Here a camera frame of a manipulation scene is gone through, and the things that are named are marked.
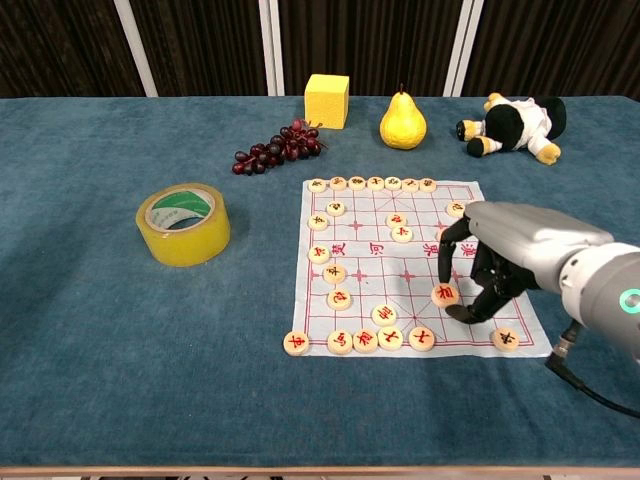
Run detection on black white plush toy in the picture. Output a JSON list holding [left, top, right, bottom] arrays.
[[454, 92, 569, 167]]

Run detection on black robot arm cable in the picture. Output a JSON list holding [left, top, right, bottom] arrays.
[[544, 319, 640, 419]]

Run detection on dark slatted divider panel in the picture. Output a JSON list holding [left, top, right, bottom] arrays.
[[0, 0, 147, 99], [130, 0, 274, 98], [449, 0, 640, 99], [269, 0, 476, 97]]

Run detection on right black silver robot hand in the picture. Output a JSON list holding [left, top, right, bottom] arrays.
[[437, 201, 614, 327]]

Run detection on yellow packing tape roll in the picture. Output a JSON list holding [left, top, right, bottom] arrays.
[[135, 182, 233, 268]]

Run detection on blue felt table cloth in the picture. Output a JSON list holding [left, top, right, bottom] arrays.
[[0, 94, 640, 469]]

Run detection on dark red toy grapes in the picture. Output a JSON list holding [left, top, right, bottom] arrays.
[[231, 118, 329, 177]]

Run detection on chinese chess board with pieces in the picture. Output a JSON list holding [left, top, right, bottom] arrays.
[[291, 178, 554, 359]]

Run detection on yellow foam cube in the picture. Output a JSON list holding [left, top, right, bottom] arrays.
[[303, 73, 351, 131]]

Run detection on yellow toy pear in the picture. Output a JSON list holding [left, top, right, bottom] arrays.
[[378, 83, 429, 151]]

